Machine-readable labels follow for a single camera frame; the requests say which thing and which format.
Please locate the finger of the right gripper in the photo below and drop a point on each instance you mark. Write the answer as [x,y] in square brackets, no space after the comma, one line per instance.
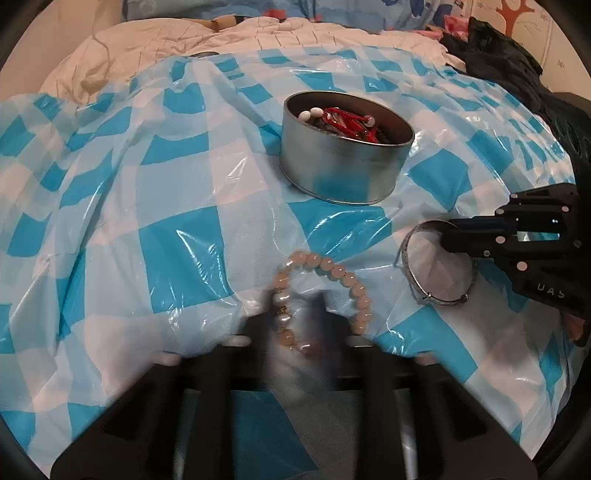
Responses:
[482,224]
[475,244]

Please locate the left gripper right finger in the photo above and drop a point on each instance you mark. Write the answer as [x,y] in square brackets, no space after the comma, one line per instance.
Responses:
[330,344]

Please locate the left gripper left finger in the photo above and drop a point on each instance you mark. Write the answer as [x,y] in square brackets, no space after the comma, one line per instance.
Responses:
[260,329]

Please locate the silver bangle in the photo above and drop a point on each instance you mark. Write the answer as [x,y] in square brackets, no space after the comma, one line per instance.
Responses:
[436,276]

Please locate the blue white checkered plastic sheet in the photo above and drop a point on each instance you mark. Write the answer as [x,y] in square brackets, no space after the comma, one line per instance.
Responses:
[154,218]

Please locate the round silver metal tin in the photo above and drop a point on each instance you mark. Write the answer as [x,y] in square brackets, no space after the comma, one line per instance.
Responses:
[333,167]

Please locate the black clothes pile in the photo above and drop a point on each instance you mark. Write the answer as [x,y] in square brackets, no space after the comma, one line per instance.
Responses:
[491,55]

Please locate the pink clothing item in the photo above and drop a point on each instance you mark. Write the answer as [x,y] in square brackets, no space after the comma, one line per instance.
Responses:
[455,26]

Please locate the white tree pattern wardrobe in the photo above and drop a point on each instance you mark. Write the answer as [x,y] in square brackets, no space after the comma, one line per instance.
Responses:
[533,28]

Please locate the blue whale pattern curtain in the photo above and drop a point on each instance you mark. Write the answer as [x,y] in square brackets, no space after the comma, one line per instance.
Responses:
[371,15]

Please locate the silver tin lid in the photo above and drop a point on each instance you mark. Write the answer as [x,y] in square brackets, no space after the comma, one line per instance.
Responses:
[204,54]

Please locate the brown pillow corner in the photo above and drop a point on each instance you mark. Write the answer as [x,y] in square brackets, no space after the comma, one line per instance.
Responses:
[222,22]

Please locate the cream white quilt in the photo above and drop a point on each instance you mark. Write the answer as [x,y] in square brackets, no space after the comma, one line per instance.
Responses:
[119,52]

